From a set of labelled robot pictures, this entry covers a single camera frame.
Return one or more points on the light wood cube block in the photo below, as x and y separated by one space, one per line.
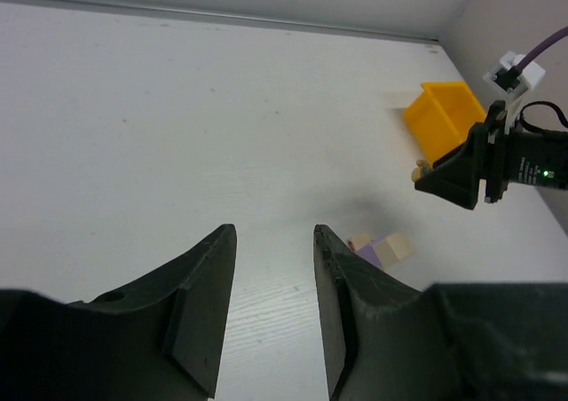
393 249

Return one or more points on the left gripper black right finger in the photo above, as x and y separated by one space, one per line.
383 340

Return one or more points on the light wood rectangular block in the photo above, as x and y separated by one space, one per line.
357 242

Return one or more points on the yellow plastic bin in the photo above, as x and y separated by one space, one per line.
441 117

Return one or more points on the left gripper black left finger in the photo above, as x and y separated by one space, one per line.
159 337

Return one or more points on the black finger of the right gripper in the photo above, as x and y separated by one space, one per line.
456 179

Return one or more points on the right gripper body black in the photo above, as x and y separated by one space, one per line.
528 155

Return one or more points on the aluminium frame rail back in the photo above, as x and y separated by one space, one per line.
172 13

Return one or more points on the patterned small wood block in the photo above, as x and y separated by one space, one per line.
422 168

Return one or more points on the purple cube block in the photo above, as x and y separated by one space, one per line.
372 253

